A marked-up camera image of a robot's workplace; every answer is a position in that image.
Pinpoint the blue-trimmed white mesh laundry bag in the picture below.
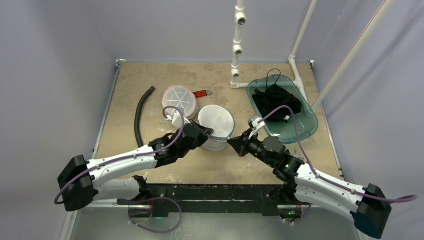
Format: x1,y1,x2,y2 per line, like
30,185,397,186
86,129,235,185
197,104,235,152

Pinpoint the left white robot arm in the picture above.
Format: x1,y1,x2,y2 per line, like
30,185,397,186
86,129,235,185
54,122,214,212

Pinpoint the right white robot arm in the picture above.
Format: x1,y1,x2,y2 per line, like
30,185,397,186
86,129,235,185
227,130,392,239

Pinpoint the pink-trimmed white mesh laundry bag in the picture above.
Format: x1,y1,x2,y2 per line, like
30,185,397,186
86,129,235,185
162,85,199,120

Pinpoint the black garment in bin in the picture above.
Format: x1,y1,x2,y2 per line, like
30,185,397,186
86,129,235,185
252,68,303,117

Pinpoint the teal transparent plastic bin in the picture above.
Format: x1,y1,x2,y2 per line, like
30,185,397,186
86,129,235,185
246,74,319,144

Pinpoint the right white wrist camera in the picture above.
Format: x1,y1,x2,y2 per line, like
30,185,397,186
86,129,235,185
248,116,265,140

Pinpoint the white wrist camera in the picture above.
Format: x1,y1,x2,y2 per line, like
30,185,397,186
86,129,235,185
248,116,265,140
166,110,190,129

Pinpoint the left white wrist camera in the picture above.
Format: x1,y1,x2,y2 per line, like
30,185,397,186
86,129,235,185
166,110,190,129

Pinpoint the red handled tool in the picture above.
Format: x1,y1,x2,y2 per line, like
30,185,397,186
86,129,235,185
193,89,212,98

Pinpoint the black rubber hose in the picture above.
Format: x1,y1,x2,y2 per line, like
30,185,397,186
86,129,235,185
134,86,156,148

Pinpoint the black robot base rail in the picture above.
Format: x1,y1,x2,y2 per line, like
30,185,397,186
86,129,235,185
117,176,309,221

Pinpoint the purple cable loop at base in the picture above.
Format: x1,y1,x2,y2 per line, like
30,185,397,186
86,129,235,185
128,194,185,235

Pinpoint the white PVC pipe frame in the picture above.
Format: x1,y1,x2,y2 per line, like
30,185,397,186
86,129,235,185
234,0,394,109

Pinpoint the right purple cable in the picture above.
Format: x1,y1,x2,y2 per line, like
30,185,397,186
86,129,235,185
258,105,418,205

